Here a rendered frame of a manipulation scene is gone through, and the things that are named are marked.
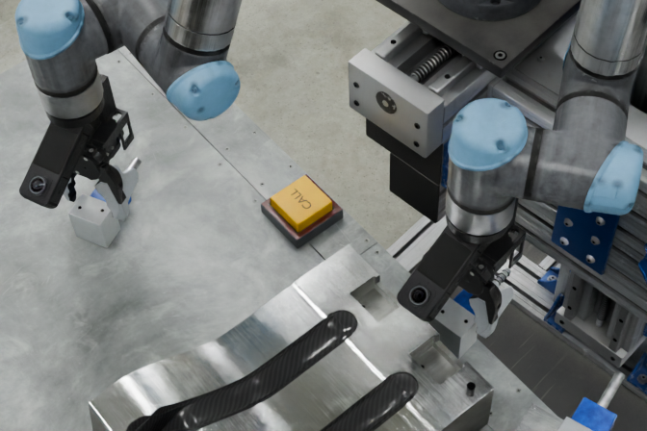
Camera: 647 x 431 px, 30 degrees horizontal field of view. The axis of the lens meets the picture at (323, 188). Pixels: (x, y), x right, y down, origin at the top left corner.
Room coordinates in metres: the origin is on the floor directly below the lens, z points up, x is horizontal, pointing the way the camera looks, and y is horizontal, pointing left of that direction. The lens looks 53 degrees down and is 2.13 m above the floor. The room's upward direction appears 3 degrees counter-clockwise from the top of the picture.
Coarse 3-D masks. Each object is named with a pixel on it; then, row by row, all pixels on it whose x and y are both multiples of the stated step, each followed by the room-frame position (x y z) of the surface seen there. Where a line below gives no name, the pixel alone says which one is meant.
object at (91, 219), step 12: (96, 192) 0.99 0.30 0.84; (84, 204) 0.96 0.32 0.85; (96, 204) 0.96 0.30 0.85; (72, 216) 0.94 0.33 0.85; (84, 216) 0.94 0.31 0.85; (96, 216) 0.94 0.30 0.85; (108, 216) 0.94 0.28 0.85; (84, 228) 0.94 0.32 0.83; (96, 228) 0.92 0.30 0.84; (108, 228) 0.93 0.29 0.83; (96, 240) 0.93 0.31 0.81; (108, 240) 0.93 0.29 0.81
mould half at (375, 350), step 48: (288, 288) 0.79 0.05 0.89; (336, 288) 0.78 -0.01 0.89; (240, 336) 0.73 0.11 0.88; (288, 336) 0.72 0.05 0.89; (384, 336) 0.71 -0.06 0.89; (144, 384) 0.64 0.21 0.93; (192, 384) 0.65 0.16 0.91; (288, 384) 0.66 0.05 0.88; (336, 384) 0.66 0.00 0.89; (432, 384) 0.65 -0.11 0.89; (480, 384) 0.64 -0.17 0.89
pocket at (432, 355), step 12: (432, 336) 0.71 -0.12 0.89; (420, 348) 0.70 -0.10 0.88; (432, 348) 0.71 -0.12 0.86; (444, 348) 0.70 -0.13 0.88; (420, 360) 0.69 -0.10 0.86; (432, 360) 0.69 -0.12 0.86; (444, 360) 0.69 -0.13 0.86; (456, 360) 0.68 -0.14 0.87; (432, 372) 0.68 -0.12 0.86; (444, 372) 0.67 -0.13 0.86
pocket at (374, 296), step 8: (368, 280) 0.79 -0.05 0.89; (376, 280) 0.80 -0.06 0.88; (360, 288) 0.78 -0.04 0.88; (368, 288) 0.79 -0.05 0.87; (376, 288) 0.79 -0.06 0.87; (384, 288) 0.79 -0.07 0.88; (360, 296) 0.78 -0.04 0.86; (368, 296) 0.79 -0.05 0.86; (376, 296) 0.78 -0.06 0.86; (384, 296) 0.78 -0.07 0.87; (392, 296) 0.78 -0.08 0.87; (360, 304) 0.77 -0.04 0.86; (368, 304) 0.77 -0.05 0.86; (376, 304) 0.77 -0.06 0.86; (384, 304) 0.77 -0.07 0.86; (392, 304) 0.77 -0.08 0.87; (400, 304) 0.76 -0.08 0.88; (368, 312) 0.76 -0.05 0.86; (376, 312) 0.76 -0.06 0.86; (384, 312) 0.76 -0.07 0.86; (392, 312) 0.76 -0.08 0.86; (376, 320) 0.75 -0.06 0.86
